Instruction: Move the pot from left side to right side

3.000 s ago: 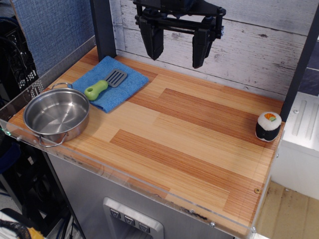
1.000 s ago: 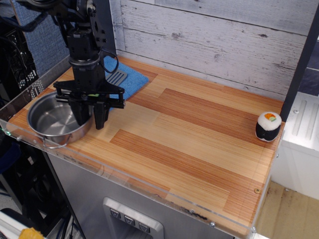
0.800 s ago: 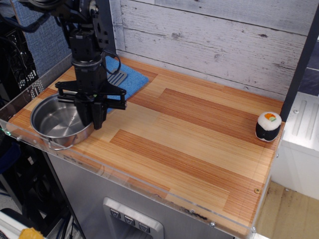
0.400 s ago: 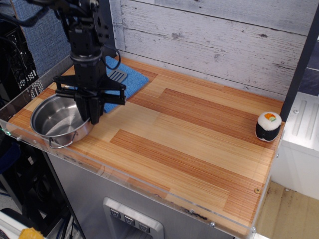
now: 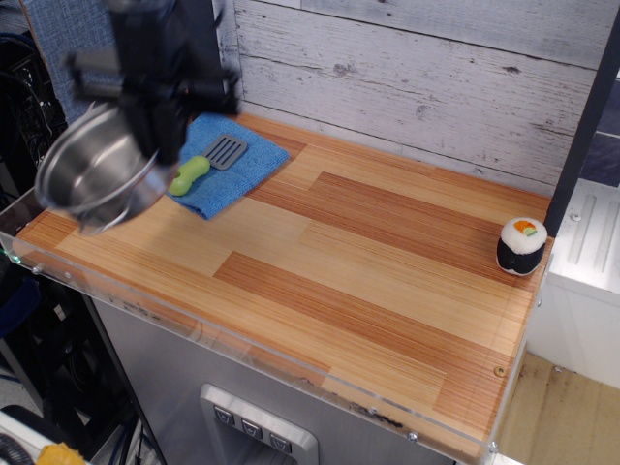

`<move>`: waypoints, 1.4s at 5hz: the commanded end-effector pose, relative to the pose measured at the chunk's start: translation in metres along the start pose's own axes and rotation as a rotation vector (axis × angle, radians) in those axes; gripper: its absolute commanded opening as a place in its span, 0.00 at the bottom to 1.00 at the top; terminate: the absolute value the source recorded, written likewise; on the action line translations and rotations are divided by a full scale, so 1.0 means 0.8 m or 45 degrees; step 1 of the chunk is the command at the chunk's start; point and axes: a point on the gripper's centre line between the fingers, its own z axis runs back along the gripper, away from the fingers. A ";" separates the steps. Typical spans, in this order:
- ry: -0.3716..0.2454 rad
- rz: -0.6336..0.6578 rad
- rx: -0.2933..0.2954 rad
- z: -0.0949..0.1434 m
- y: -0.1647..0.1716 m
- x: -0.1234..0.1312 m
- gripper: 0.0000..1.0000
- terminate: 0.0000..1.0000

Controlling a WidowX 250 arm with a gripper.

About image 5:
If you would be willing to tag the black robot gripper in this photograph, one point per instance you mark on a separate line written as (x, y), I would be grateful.
(164, 64)

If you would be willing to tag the stainless steel pot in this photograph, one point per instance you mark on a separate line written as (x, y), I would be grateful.
(96, 173)

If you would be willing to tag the plush sushi roll toy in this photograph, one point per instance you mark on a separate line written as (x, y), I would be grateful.
(521, 246)

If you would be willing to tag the blue microfiber cloth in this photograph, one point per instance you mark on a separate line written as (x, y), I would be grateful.
(218, 189)

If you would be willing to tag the clear acrylic table guard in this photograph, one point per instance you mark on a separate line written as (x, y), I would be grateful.
(393, 306)

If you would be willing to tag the grey button control panel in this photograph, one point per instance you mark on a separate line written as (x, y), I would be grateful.
(243, 433)

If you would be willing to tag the green handled grey spatula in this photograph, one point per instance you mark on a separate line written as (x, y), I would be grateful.
(220, 155)

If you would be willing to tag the dark grey left post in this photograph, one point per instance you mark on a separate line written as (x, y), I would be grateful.
(220, 39)

